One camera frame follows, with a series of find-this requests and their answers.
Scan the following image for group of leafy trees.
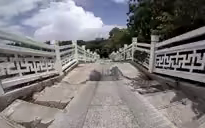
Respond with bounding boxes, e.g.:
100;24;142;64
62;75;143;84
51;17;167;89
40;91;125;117
44;27;135;60

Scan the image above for white stone bridge railing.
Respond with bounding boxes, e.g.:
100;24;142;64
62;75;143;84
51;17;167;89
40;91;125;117
108;23;205;92
0;27;101;98

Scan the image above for grey stone steps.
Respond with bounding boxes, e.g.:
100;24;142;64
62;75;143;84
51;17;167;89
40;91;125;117
0;63;91;128
123;62;205;128

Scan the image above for large dark leafy trees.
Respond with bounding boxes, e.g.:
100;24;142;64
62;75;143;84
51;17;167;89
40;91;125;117
125;0;205;45

